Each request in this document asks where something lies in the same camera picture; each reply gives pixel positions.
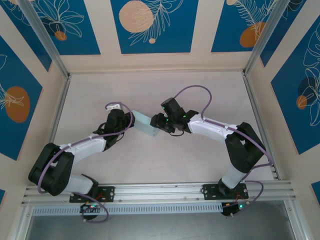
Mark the light blue paper box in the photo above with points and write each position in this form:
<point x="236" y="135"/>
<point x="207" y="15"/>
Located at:
<point x="145" y="123"/>

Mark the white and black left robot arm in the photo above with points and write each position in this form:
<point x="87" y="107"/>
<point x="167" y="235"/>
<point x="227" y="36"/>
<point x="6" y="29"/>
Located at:
<point x="87" y="147"/>

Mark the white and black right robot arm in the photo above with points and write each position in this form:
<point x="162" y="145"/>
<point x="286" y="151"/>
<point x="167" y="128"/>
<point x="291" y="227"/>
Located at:
<point x="210" y="127"/>

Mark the grey metal panel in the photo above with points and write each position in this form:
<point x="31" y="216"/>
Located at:
<point x="160" y="228"/>

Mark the aluminium side rail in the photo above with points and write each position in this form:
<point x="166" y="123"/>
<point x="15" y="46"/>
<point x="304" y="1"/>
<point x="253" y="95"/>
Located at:
<point x="56" y="112"/>
<point x="257" y="112"/>

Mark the aluminium cross rail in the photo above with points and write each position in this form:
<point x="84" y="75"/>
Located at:
<point x="160" y="191"/>

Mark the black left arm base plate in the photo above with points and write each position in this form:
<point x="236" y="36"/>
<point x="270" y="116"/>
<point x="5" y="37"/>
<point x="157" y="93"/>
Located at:
<point x="107" y="193"/>

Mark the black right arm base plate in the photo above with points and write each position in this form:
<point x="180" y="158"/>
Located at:
<point x="210" y="191"/>

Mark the blue floral wall poster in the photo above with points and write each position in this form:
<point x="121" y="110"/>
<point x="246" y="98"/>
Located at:
<point x="300" y="100"/>
<point x="75" y="25"/>
<point x="295" y="22"/>
<point x="22" y="30"/>
<point x="237" y="25"/>
<point x="17" y="100"/>
<point x="155" y="25"/>

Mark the aluminium frame post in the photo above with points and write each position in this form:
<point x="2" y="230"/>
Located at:
<point x="42" y="32"/>
<point x="270" y="32"/>

